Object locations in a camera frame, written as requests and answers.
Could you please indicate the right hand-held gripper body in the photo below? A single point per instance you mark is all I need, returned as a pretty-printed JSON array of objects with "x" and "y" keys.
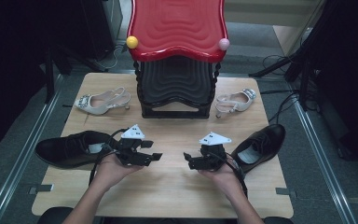
[{"x": 213, "y": 157}]

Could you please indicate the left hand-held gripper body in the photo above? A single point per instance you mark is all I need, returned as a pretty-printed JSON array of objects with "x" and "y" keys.
[{"x": 130, "y": 152}]

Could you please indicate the white slingback heel shoe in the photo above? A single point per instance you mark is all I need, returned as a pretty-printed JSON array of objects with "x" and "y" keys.
[
  {"x": 242, "y": 104},
  {"x": 96, "y": 109}
]

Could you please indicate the black leather shoe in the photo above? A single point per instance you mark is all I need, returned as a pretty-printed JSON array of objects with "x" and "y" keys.
[
  {"x": 62, "y": 149},
  {"x": 270, "y": 133}
]

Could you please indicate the red and black shoe rack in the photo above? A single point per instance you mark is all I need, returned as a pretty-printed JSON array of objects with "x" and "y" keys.
[{"x": 177, "y": 28}]

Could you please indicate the person's right hand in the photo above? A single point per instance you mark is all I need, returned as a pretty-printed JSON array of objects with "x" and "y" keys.
[{"x": 222, "y": 179}]

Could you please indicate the person's left hand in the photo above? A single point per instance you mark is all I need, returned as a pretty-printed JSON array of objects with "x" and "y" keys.
[{"x": 112, "y": 172}]

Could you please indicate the person's dark clothing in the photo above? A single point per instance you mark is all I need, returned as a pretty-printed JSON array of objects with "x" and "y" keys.
[{"x": 56, "y": 216}]

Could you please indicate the black metal stand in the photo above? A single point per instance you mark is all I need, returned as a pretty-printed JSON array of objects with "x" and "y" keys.
[{"x": 49, "y": 81}]

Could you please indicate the black tripod stand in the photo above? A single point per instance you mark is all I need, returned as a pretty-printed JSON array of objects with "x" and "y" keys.
[{"x": 305, "y": 87}]

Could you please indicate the dark cabinet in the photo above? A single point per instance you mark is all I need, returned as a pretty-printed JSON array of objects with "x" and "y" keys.
[{"x": 99, "y": 28}]

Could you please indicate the light wooden panel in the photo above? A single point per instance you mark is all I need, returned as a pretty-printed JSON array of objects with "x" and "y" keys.
[{"x": 287, "y": 37}]

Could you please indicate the dark curtain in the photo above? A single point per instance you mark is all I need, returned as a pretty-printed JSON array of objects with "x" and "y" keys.
[
  {"x": 351, "y": 77},
  {"x": 9, "y": 62}
]

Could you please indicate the grey table bracket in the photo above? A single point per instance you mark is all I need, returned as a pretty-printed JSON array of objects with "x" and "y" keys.
[
  {"x": 285, "y": 192},
  {"x": 40, "y": 189}
]

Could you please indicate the metal floor rail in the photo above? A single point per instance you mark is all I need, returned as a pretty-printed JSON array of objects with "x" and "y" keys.
[
  {"x": 22, "y": 155},
  {"x": 321, "y": 157}
]

